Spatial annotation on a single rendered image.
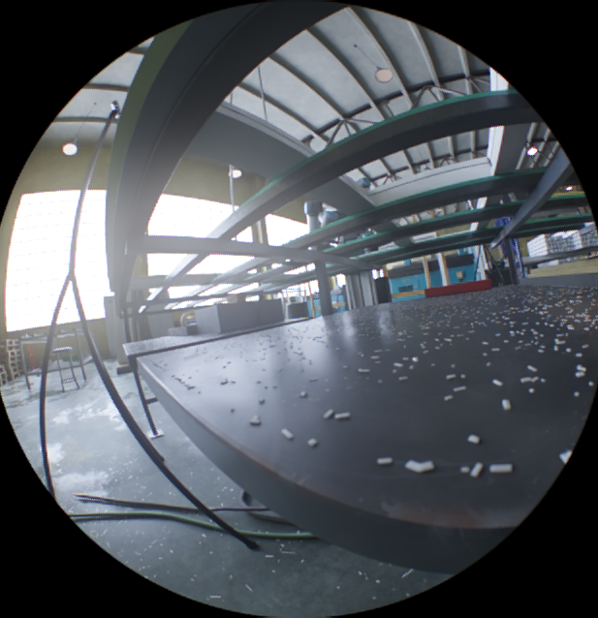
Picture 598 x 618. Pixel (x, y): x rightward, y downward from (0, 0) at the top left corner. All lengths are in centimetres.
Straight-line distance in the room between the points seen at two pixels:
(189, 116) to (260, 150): 14
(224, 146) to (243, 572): 88
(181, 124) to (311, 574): 83
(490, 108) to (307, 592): 90
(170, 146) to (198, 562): 87
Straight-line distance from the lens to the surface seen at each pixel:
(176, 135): 26
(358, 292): 246
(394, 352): 16
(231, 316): 79
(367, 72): 938
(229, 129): 30
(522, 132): 49
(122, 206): 39
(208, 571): 74
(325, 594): 65
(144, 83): 27
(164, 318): 756
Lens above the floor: 63
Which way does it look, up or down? level
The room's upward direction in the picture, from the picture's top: 9 degrees counter-clockwise
